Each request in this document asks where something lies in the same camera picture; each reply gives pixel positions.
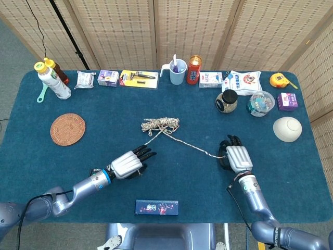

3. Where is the glass jar with black lid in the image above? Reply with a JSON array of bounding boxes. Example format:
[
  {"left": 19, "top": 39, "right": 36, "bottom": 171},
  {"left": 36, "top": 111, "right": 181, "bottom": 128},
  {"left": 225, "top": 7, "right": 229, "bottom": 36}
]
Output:
[{"left": 215, "top": 89, "right": 238, "bottom": 114}]

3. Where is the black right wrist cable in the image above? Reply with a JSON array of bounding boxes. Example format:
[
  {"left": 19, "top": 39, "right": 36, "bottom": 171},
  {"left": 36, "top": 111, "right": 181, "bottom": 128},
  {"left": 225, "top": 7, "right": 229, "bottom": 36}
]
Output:
[{"left": 227, "top": 182, "right": 253, "bottom": 231}]

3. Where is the blue-grey robot torso base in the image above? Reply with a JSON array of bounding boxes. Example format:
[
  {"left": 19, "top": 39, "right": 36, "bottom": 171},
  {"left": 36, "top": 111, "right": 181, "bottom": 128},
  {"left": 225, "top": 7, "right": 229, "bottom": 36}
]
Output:
[{"left": 97, "top": 222, "right": 230, "bottom": 250}]

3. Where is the purple white small carton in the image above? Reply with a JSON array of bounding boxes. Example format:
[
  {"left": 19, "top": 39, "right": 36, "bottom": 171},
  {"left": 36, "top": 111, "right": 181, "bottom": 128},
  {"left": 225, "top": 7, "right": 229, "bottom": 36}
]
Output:
[{"left": 97, "top": 69, "right": 120, "bottom": 88}]

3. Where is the black stand pole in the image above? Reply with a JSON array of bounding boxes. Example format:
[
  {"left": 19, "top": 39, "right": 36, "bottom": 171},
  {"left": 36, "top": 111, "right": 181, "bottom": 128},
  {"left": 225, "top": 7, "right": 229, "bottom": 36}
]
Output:
[{"left": 49, "top": 0, "right": 91, "bottom": 70}]

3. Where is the white sugar bag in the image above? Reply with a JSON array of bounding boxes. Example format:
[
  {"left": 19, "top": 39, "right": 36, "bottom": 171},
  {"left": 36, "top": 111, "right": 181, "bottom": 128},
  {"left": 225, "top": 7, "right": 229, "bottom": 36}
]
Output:
[{"left": 221, "top": 70, "right": 262, "bottom": 96}]

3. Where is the yellow tape measure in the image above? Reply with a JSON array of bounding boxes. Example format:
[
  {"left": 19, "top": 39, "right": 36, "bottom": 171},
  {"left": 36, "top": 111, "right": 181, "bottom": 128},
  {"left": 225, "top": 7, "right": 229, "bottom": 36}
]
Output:
[{"left": 269, "top": 73, "right": 299, "bottom": 90}]

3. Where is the light blue plastic mug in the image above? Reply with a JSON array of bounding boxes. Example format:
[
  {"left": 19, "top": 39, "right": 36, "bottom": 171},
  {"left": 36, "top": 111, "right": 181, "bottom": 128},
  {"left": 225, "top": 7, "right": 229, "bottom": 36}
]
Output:
[{"left": 160, "top": 59, "right": 188, "bottom": 85}]

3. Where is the white blue flat carton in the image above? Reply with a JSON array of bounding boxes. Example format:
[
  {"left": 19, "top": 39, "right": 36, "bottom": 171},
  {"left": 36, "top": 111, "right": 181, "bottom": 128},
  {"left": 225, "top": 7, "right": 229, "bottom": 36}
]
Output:
[{"left": 199, "top": 71, "right": 224, "bottom": 89}]

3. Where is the mint green plastic spoon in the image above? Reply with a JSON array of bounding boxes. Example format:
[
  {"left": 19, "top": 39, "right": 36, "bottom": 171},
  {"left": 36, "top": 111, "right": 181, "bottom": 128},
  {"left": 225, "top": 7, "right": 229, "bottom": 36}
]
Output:
[{"left": 36, "top": 83, "right": 49, "bottom": 103}]

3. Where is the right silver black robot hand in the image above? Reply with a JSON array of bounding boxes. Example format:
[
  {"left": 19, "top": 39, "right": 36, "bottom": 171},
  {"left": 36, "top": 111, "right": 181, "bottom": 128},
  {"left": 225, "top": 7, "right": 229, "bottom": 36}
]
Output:
[{"left": 217, "top": 134, "right": 254, "bottom": 173}]

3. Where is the white-label bottle with yellow cap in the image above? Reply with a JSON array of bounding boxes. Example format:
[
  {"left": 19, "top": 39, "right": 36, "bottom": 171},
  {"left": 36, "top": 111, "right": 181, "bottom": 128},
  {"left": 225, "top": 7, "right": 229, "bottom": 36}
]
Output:
[{"left": 34, "top": 61, "right": 72, "bottom": 100}]

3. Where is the beige upturned bowl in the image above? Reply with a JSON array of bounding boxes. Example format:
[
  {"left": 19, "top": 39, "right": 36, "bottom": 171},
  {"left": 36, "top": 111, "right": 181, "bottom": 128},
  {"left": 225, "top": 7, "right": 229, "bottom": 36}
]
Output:
[{"left": 273, "top": 116, "right": 303, "bottom": 143}]

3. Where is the beige braided rope bundle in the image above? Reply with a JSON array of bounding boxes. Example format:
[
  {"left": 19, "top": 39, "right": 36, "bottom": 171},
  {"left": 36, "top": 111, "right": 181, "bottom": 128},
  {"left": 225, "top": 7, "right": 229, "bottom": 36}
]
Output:
[{"left": 140, "top": 116, "right": 227, "bottom": 159}]

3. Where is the yellow razor blister pack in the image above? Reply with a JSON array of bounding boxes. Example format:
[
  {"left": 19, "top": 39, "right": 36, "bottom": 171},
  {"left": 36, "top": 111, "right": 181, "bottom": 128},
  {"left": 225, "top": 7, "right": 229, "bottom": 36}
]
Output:
[{"left": 119, "top": 70, "right": 160, "bottom": 90}]

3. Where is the small purple box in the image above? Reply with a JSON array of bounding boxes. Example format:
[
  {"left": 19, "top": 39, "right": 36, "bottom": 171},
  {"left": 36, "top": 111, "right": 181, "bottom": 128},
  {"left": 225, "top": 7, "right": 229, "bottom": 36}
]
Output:
[{"left": 276, "top": 92, "right": 299, "bottom": 111}]

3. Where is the clear tub of colourful clips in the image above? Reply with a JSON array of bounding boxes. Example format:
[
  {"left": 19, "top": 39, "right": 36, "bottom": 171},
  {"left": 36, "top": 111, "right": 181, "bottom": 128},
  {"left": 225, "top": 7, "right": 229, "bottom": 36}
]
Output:
[{"left": 246, "top": 91, "right": 276, "bottom": 117}]

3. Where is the orange soda can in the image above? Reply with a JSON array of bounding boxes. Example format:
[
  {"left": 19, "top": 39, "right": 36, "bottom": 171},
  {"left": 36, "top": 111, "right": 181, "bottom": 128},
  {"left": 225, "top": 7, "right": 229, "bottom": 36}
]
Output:
[{"left": 186, "top": 55, "right": 202, "bottom": 85}]

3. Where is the white tissue packet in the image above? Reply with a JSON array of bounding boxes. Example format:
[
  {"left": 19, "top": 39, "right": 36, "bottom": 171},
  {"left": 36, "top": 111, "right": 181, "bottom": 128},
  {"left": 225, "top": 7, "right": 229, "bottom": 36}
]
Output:
[{"left": 74, "top": 70, "right": 95, "bottom": 90}]

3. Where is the round woven rattan coaster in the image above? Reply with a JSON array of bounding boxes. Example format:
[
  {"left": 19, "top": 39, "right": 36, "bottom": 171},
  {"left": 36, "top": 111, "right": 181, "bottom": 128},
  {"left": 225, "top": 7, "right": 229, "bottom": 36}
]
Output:
[{"left": 49, "top": 112, "right": 86, "bottom": 146}]

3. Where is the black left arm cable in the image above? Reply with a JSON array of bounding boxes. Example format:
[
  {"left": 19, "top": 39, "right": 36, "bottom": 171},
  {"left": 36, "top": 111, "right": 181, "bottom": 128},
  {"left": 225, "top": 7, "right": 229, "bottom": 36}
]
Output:
[{"left": 16, "top": 190, "right": 74, "bottom": 250}]

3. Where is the thin black hanging cable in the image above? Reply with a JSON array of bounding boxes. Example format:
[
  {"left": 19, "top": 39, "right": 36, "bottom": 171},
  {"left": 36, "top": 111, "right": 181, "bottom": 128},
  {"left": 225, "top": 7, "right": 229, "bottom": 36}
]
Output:
[{"left": 25, "top": 0, "right": 48, "bottom": 59}]

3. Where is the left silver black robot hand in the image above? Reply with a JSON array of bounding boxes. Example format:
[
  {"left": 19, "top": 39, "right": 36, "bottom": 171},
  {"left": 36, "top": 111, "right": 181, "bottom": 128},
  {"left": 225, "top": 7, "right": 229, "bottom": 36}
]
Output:
[{"left": 109, "top": 144, "right": 158, "bottom": 180}]

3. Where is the brown tea bottle yellow cap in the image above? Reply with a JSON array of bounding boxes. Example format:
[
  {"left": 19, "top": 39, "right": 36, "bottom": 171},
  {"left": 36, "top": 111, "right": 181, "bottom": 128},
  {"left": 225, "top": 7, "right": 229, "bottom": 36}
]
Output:
[{"left": 43, "top": 57, "right": 70, "bottom": 85}]

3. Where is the dark blue table mat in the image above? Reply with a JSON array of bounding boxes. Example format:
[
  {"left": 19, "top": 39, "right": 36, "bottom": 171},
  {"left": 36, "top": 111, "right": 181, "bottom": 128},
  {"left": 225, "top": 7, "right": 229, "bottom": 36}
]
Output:
[{"left": 0, "top": 69, "right": 333, "bottom": 224}]

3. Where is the dark blue illustrated long box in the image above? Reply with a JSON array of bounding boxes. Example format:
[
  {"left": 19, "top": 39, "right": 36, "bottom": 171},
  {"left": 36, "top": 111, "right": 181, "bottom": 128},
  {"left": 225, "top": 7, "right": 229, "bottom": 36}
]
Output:
[{"left": 135, "top": 199, "right": 180, "bottom": 216}]

